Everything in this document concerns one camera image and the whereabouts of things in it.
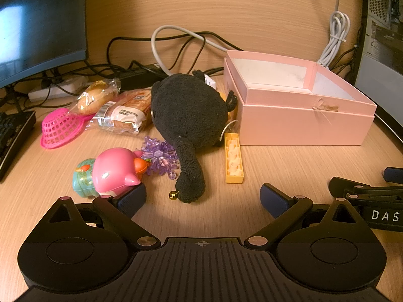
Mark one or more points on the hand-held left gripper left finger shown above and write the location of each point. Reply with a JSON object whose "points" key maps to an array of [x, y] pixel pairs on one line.
{"points": [[133, 199]]}

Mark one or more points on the pink cardboard box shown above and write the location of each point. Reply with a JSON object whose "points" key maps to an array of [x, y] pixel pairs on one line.
{"points": [[302, 119]]}

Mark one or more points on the computer tower case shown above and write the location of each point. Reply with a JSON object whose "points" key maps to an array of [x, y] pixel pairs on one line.
{"points": [[382, 34]]}

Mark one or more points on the pink pig toy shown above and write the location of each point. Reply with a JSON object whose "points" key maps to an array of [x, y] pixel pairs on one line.
{"points": [[113, 171]]}

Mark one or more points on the black computer monitor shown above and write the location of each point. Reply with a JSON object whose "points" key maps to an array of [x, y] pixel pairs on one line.
{"points": [[37, 22]]}

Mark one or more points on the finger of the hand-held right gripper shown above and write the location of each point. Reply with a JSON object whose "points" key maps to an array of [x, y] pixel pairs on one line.
{"points": [[393, 174], [349, 185]]}

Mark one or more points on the black keyboard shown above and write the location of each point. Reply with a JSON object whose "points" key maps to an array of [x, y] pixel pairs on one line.
{"points": [[14, 138]]}

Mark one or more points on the black power adapter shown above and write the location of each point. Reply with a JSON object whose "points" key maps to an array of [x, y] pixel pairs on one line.
{"points": [[141, 74]]}

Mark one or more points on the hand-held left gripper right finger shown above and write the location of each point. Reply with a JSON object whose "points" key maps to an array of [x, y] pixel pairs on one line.
{"points": [[274, 198]]}

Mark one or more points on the sliced bread packet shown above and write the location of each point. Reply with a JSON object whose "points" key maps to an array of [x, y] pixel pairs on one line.
{"points": [[124, 113]]}

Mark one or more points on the pink plastic strainer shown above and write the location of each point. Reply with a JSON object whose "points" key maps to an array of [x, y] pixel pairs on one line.
{"points": [[59, 129]]}

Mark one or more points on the small white adapter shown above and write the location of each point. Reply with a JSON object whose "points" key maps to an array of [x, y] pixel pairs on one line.
{"points": [[211, 81]]}

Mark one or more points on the bun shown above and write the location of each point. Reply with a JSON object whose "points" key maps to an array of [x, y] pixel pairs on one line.
{"points": [[94, 96]]}

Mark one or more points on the purple plastic snowflake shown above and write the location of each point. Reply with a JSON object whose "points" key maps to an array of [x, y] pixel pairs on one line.
{"points": [[159, 159]]}

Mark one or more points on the yellow plastic tray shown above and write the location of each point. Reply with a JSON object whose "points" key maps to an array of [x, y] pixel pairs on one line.
{"points": [[233, 160]]}

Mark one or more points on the white power strip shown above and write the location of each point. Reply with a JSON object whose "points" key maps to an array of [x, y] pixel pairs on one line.
{"points": [[52, 90]]}

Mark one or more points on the teal round toy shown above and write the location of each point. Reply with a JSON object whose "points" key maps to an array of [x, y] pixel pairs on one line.
{"points": [[82, 179]]}

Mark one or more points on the black plush toy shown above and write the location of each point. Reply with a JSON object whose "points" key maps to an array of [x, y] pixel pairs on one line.
{"points": [[185, 116]]}

